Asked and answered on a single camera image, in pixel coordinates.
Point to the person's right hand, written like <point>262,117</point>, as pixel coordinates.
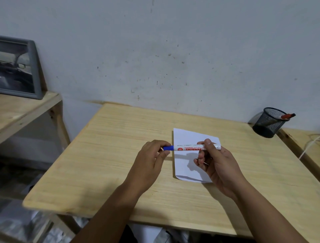
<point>222,170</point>

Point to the person's left hand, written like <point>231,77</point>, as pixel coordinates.
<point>143,165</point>

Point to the person's left thumb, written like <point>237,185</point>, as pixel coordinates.
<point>162,157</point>

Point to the person's right thumb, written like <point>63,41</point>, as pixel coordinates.
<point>210,149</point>

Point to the blue marker cap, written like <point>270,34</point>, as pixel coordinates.
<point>168,148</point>

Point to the white marker pen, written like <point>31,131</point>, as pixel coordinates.
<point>190,147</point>

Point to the person's left forearm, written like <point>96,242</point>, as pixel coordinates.
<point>112,212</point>

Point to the person's right forearm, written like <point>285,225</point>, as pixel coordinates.
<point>265,217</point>

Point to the white paper sheet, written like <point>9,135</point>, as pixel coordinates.
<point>187,165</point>

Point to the black mesh pen holder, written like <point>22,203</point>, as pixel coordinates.
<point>268,124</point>

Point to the red pen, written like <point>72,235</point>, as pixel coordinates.
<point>287,116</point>

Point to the wooden table leg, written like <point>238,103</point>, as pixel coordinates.
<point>66,224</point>

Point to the wooden shelf unit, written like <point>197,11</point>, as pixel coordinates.
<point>27,107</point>

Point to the crumpled clear plastic sheet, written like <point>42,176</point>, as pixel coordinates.
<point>20,220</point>

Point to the grey picture frame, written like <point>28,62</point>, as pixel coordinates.
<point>17,67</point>

